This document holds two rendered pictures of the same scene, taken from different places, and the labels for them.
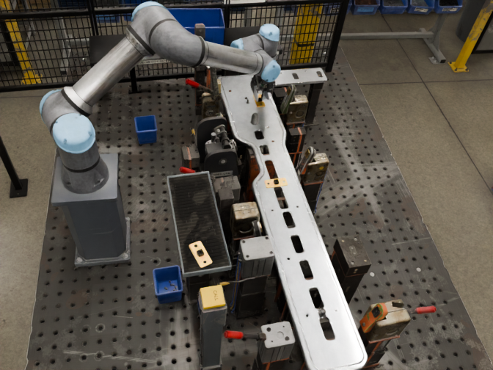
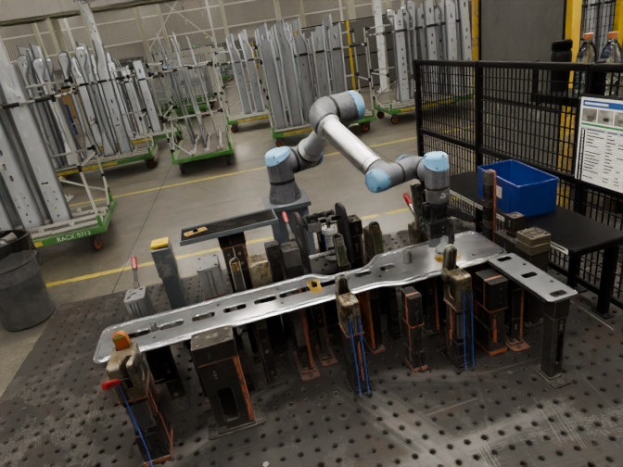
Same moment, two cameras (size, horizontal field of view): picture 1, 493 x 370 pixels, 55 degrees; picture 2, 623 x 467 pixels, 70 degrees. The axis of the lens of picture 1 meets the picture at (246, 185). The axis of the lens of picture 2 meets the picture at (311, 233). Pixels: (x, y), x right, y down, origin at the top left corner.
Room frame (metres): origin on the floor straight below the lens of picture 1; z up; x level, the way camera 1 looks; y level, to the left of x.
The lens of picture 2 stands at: (1.37, -1.41, 1.77)
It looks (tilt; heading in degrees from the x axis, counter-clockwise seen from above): 24 degrees down; 97
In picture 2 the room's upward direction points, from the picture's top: 10 degrees counter-clockwise
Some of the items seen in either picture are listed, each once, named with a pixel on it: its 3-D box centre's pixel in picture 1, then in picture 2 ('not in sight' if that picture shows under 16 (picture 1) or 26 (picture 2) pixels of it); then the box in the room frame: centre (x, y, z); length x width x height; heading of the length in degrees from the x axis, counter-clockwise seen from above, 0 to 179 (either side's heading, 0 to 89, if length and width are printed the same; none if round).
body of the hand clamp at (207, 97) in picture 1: (210, 127); (420, 264); (1.57, 0.19, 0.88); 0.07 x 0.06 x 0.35; 108
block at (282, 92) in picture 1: (279, 114); (489, 311); (1.75, -0.12, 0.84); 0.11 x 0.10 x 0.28; 108
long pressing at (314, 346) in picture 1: (279, 187); (310, 290); (1.16, -0.12, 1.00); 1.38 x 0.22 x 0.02; 18
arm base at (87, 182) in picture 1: (83, 167); (284, 188); (1.02, 0.54, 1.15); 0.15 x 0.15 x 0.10
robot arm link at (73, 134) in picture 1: (75, 139); (280, 163); (1.03, 0.54, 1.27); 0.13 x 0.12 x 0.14; 37
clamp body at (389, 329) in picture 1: (373, 335); (142, 404); (0.68, -0.47, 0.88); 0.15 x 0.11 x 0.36; 108
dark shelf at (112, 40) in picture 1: (186, 45); (511, 204); (1.97, 0.36, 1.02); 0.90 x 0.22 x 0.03; 108
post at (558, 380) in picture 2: (312, 100); (553, 336); (1.88, -0.28, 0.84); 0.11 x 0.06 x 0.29; 108
